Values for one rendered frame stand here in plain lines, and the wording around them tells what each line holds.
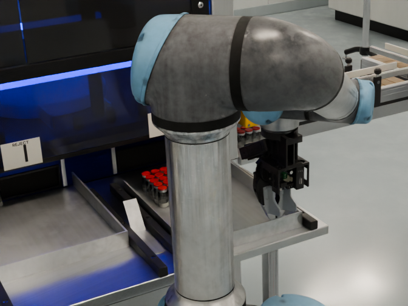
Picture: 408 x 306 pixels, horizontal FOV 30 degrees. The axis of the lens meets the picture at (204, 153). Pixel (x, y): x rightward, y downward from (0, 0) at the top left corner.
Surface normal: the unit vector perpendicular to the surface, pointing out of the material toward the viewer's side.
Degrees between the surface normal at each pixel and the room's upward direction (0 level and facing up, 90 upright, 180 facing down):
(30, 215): 0
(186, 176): 90
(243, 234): 90
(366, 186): 0
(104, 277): 0
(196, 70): 85
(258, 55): 63
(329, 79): 95
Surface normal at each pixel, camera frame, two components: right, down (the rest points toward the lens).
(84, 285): -0.04, -0.92
